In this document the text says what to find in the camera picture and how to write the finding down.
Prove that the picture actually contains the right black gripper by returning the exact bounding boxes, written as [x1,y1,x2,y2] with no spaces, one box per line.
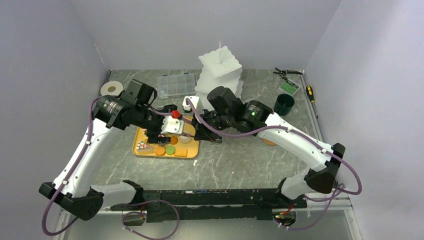
[191,107,233,143]

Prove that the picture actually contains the white three-tier dessert stand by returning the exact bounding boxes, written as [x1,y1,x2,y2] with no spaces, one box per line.
[194,46,244,111]

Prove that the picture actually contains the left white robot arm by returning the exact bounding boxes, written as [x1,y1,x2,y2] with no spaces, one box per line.
[39,79,177,221]

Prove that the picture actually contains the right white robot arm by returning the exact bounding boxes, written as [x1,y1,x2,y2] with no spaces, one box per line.
[183,86,345,208]

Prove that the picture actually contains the white round cupcake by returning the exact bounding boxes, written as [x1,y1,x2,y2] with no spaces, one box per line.
[178,135,192,144]

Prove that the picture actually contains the yellow serving tray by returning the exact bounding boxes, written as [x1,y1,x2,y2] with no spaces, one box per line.
[132,117,199,159]

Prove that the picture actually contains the white triangle cake slice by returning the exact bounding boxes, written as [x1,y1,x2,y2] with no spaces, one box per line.
[135,141,154,155]

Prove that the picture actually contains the orange round cookie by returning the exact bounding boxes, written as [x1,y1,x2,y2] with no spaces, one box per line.
[170,136,179,145]

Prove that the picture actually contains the tan waffle round cookie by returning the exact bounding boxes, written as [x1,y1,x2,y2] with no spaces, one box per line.
[154,146,166,156]

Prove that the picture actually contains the yellow square biscuit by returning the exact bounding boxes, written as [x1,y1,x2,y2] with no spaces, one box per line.
[174,148,188,158]

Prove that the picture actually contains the green round macaron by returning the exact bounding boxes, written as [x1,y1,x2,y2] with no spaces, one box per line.
[165,145,176,156]

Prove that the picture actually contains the clear plastic compartment box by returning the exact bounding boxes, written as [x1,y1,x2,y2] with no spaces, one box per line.
[157,72,196,99]

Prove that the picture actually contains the white tape roll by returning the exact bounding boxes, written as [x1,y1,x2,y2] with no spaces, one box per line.
[100,81,124,96]

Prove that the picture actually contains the dark green mug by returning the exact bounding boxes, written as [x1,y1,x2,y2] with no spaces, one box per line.
[273,93,295,116]

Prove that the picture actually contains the green white packet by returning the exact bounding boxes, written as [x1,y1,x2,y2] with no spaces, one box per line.
[277,78,301,96]

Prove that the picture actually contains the black pliers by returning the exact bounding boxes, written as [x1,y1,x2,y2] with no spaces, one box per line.
[273,67,303,77]

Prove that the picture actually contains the yellow black screwdriver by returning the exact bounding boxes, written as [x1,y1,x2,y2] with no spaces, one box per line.
[306,85,319,119]

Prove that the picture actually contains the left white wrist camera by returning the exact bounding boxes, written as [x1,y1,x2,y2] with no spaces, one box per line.
[161,116,185,135]

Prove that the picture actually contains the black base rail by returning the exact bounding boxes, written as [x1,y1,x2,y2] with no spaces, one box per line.
[110,188,307,223]

